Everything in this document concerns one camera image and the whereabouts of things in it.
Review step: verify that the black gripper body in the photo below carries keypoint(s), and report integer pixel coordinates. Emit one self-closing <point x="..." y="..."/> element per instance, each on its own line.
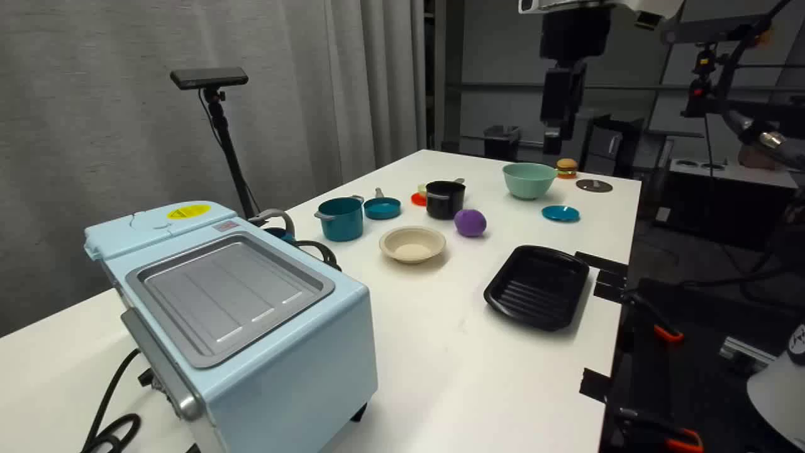
<point x="563" y="91"/>

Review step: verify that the purple toy with green leaf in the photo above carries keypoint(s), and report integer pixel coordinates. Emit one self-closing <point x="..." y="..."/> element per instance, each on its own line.
<point x="470" y="223"/>

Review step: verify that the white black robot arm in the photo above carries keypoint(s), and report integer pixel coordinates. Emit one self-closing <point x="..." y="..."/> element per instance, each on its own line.
<point x="575" y="29"/>

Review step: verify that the toy burger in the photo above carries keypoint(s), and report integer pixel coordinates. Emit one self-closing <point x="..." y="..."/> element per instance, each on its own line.
<point x="567" y="168"/>

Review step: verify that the mint green bowl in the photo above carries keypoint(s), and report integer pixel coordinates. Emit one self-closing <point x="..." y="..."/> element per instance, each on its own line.
<point x="528" y="182"/>

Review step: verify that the black toy pot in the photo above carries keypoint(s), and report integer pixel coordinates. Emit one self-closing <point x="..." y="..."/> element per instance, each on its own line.
<point x="444" y="203"/>

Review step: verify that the cream toy piece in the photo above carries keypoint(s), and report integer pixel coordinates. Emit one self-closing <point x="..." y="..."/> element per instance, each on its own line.
<point x="421" y="189"/>

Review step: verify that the beige shallow bowl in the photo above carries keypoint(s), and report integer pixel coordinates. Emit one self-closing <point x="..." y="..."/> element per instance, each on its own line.
<point x="414" y="246"/>

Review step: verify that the teal toy pot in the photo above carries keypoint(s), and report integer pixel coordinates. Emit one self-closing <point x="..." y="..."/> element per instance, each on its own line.
<point x="339" y="221"/>

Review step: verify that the black bin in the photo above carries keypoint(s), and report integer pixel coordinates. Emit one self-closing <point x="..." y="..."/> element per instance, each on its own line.
<point x="502" y="143"/>

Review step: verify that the dark round disc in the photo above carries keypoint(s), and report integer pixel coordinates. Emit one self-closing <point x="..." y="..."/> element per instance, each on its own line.
<point x="593" y="184"/>

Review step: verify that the teal flat lid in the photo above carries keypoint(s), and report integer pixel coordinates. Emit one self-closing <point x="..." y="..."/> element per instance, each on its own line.
<point x="560" y="214"/>

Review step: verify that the orange red disc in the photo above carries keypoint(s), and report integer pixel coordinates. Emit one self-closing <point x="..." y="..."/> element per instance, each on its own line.
<point x="417" y="200"/>

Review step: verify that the black grill pan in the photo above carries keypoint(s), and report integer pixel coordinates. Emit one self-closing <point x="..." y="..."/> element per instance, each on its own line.
<point x="536" y="290"/>

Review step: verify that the small blue cup orange item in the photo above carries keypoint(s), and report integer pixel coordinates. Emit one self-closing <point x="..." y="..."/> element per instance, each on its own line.
<point x="382" y="207"/>

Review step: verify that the brown box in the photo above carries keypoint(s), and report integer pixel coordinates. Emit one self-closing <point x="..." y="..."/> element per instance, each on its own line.
<point x="757" y="158"/>

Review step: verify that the black tripod stand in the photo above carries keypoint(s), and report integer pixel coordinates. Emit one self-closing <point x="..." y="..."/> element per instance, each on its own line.
<point x="226" y="148"/>

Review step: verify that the white round object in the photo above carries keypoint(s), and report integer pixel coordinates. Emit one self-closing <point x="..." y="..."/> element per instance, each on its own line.
<point x="781" y="393"/>

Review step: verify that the light blue toaster oven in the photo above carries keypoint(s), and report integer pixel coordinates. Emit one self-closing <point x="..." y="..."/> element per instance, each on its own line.
<point x="277" y="378"/>

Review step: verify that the grey curtain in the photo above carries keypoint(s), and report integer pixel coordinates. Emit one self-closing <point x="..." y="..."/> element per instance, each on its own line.
<point x="102" y="126"/>

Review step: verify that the grey camera on mount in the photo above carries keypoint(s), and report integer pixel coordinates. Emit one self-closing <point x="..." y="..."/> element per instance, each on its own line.
<point x="721" y="29"/>

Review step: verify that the black bar camera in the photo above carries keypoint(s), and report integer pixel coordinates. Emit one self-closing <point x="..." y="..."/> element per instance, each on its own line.
<point x="210" y="78"/>

